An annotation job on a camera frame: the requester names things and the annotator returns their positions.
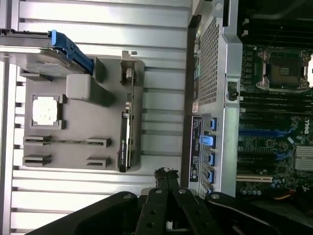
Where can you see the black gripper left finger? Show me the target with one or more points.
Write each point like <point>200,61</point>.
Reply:
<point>151,215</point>

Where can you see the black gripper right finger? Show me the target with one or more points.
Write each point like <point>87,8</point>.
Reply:
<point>195,215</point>

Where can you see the dark blue slot latch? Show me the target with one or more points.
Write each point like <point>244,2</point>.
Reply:
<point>214,123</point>
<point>211,158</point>

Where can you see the white expansion slot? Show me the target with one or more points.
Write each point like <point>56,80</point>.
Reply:
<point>254,178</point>

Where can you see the light blue slot latch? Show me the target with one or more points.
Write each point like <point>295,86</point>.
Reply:
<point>207,141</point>

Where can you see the green motherboard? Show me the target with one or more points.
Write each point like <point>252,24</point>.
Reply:
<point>264,147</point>

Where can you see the blue expansion slot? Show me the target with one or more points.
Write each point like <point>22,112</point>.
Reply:
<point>259,133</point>

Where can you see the green RAM stick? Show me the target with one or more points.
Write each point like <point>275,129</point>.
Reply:
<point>66,141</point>

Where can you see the grey plastic parts rack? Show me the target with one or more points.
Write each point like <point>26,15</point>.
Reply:
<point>85,122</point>

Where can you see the silver heatsink on motherboard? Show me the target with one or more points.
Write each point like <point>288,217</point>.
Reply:
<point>304,157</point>

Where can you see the open grey PC case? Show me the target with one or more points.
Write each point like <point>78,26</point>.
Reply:
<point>231,73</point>

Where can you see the silver CPU chip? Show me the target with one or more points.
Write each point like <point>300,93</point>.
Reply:
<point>45,109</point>

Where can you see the metal CPU socket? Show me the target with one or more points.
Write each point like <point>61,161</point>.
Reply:
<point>283,69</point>

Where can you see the hard disk in blue caddy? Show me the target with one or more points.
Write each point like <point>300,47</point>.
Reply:
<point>44,61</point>

